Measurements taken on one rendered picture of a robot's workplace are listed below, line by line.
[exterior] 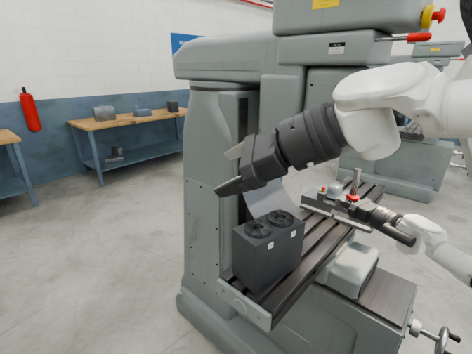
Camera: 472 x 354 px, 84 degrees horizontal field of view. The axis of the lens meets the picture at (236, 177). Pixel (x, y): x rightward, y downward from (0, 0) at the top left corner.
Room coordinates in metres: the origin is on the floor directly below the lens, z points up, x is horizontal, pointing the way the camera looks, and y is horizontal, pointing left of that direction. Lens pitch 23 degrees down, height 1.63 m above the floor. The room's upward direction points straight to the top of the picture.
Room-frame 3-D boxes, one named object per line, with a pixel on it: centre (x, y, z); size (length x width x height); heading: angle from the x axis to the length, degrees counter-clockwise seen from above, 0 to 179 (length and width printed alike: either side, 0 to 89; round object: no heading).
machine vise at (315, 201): (1.12, -0.50, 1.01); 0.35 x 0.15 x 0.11; 48
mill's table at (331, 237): (1.07, -0.43, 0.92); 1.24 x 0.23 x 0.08; 138
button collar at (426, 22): (0.88, -0.56, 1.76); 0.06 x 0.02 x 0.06; 138
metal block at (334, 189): (1.14, -0.48, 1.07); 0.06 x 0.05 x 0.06; 138
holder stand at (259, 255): (0.73, -0.11, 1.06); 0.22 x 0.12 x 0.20; 127
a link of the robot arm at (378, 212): (0.83, -0.50, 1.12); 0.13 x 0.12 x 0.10; 120
